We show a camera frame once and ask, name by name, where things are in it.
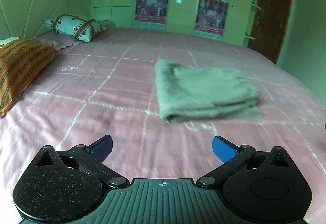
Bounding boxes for orange striped pillow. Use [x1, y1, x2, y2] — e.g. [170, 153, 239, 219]
[0, 37, 60, 118]

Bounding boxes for white brown patterned pillow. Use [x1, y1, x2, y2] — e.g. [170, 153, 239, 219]
[42, 14, 115, 42]

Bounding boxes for white patterned pillow behind orange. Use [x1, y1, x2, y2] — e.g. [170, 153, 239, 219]
[0, 37, 19, 46]

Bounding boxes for red poster lower left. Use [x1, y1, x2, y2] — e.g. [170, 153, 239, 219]
[134, 0, 169, 24]

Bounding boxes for grey pants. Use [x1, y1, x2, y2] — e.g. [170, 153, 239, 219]
[155, 59, 262, 124]

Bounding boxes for red poster lower right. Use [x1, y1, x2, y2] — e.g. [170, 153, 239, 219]
[195, 0, 228, 35]

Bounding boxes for dark brown wooden door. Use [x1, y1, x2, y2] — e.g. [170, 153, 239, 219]
[248, 0, 291, 63]

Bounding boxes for pink quilted bedspread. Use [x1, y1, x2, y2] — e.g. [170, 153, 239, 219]
[1, 28, 325, 223]

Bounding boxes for red poster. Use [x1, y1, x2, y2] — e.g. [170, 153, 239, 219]
[195, 0, 228, 35]
[134, 0, 169, 24]

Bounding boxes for pink pillow under patterned pillow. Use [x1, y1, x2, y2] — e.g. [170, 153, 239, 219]
[33, 31, 82, 51]

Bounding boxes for cream wooden headboard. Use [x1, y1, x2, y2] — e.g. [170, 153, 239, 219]
[1, 0, 66, 39]

